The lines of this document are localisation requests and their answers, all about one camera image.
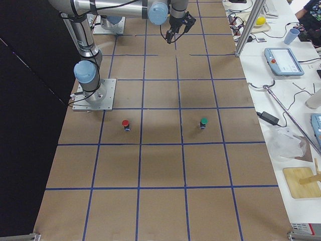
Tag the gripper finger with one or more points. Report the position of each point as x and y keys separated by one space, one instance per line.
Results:
x=169 y=36

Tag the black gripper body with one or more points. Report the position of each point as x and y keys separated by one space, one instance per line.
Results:
x=175 y=24

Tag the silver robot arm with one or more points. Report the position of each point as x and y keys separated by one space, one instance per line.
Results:
x=74 y=13

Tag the green push button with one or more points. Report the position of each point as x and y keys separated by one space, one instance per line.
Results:
x=203 y=123

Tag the red push button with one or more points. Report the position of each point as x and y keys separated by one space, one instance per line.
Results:
x=126 y=125

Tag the beige tray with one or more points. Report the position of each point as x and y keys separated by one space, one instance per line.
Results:
x=243 y=17

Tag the yellow lemon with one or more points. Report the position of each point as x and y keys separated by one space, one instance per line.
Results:
x=260 y=21

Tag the blue teach pendant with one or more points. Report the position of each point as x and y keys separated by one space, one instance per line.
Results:
x=283 y=62
x=316 y=125

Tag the blue plastic cup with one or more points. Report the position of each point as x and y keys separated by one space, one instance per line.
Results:
x=291 y=35

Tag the brown paper mat blue grid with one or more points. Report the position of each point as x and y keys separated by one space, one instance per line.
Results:
x=166 y=179

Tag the black power adapter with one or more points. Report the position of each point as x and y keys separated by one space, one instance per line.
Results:
x=269 y=118

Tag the white cylinder tube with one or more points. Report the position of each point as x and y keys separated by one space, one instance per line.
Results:
x=314 y=101

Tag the clear plastic bag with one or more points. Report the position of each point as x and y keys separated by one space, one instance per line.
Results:
x=284 y=143

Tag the wooden cutting board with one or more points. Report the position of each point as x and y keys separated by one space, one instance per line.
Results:
x=302 y=182

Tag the aluminium frame post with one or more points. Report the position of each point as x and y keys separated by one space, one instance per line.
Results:
x=257 y=7

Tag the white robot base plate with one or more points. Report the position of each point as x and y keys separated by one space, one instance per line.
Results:
x=102 y=99

